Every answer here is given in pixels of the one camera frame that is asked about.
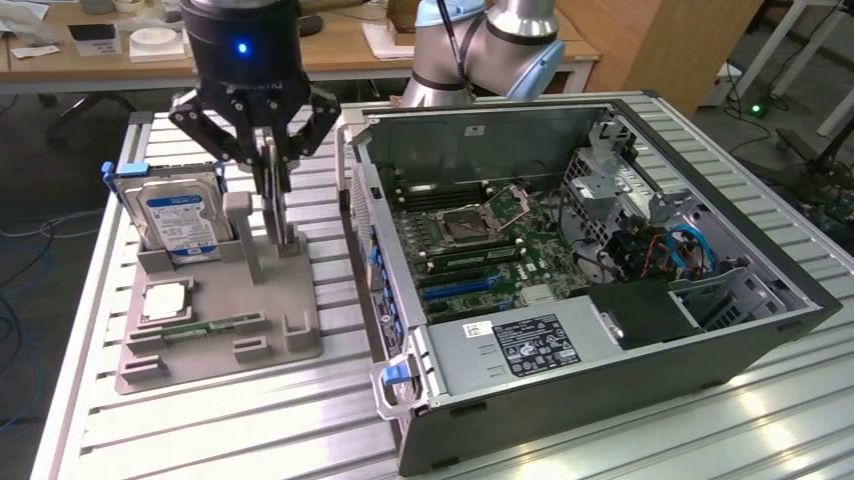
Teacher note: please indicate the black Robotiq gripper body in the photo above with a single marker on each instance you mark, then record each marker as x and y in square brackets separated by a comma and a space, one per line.
[240, 60]

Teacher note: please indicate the graphics card with metal bracket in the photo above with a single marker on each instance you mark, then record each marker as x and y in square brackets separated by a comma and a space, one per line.
[273, 210]

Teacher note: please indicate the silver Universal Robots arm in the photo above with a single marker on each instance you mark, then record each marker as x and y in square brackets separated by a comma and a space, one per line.
[507, 45]

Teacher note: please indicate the black round lamp base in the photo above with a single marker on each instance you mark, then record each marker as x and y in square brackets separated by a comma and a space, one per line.
[312, 26]

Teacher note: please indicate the white square round-hollow block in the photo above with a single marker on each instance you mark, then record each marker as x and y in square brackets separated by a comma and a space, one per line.
[153, 45]

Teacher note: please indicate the black office chair base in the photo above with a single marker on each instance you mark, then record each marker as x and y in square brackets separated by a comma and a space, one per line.
[86, 110]

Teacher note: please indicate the white paper stack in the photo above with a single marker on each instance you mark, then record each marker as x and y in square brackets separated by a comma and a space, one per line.
[389, 47]

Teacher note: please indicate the white tape roll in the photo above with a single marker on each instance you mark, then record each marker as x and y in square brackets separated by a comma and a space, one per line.
[126, 5]

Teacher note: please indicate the white box with black top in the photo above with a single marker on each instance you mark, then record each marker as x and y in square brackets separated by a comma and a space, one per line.
[94, 40]

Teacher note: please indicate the black RAM slot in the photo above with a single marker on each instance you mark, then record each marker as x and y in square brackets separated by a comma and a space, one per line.
[443, 186]
[448, 204]
[445, 192]
[447, 198]

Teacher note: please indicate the wooden desk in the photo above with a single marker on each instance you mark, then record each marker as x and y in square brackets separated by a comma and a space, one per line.
[66, 67]

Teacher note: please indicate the grey cup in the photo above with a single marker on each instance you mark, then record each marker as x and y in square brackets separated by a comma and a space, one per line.
[97, 6]

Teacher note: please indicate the white paper slip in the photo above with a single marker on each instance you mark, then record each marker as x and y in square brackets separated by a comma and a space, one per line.
[33, 51]

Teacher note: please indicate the grey parts rack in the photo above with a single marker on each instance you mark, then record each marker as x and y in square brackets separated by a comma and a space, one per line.
[220, 285]

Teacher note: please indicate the metal socket cover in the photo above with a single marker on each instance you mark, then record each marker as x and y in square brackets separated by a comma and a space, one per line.
[509, 205]

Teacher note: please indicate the silver CPU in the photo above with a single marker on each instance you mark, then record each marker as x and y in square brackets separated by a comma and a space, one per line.
[165, 300]

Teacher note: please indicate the green RAM stick with label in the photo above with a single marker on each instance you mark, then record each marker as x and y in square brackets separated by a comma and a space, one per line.
[480, 257]

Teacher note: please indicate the long black expansion slot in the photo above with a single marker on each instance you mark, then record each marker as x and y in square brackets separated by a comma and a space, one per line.
[460, 277]

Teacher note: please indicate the blue expansion slot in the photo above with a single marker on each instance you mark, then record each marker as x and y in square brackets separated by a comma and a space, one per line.
[460, 289]

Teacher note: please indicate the green motherboard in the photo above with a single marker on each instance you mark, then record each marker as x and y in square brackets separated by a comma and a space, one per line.
[533, 260]

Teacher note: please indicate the tall metal disk bay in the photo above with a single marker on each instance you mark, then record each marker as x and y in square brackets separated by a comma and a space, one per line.
[600, 190]

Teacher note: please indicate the silver chipset heatsink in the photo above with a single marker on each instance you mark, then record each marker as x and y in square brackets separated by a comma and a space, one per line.
[540, 294]

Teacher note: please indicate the grey power supply with label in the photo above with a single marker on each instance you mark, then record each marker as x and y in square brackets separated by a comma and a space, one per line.
[467, 360]

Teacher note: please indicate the wooden cabinet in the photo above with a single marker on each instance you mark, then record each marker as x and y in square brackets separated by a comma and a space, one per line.
[667, 40]

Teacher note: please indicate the black plastic shroud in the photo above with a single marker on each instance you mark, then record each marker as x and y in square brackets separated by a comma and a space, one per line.
[640, 310]

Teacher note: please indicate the device with green light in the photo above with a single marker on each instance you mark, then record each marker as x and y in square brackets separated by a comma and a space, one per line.
[755, 108]

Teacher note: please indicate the low metal disk bay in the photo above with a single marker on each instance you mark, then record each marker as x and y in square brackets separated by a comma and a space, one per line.
[727, 295]

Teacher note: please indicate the open black PC case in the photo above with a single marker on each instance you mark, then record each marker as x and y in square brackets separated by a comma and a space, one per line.
[600, 415]

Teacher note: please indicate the hard disk with blue bracket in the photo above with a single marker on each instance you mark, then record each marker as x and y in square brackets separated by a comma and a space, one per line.
[176, 220]

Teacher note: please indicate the white table frame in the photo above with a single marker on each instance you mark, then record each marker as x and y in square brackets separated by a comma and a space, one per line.
[802, 50]

